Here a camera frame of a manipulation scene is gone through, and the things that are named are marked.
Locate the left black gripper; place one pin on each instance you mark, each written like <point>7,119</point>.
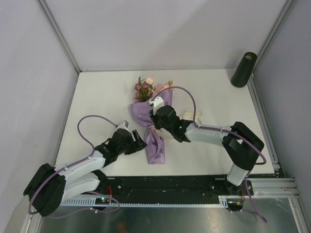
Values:
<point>138,140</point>

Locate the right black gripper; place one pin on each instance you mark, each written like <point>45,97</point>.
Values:
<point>154,118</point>

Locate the purple wrapping paper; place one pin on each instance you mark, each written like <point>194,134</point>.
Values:
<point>155,149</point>

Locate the cream printed ribbon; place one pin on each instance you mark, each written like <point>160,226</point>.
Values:
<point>187,115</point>

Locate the pink artificial flower bunch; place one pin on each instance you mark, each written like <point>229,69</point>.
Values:
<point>146,88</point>

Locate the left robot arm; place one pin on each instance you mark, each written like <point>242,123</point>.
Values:
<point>52,185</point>

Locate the black cylindrical vase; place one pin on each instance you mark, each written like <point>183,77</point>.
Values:
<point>244,70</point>

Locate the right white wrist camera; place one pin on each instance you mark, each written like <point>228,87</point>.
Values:
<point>156,104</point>

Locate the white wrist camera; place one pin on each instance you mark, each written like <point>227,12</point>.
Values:
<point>123,127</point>
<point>156,104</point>

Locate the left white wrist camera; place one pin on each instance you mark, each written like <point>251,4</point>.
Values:
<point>123,127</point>

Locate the white slotted cable duct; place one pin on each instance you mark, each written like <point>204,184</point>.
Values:
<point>93,201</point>

